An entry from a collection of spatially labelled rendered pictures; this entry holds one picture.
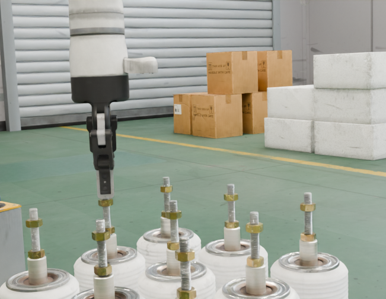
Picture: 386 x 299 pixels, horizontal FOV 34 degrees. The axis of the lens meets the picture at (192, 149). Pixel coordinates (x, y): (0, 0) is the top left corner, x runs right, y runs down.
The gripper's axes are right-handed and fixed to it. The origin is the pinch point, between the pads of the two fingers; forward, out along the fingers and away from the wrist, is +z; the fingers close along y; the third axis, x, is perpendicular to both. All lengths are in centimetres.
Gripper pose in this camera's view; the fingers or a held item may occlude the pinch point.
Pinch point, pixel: (105, 183)
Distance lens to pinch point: 84.0
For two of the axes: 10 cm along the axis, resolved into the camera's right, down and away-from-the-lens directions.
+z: 0.3, 9.9, 1.3
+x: 9.9, -0.5, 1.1
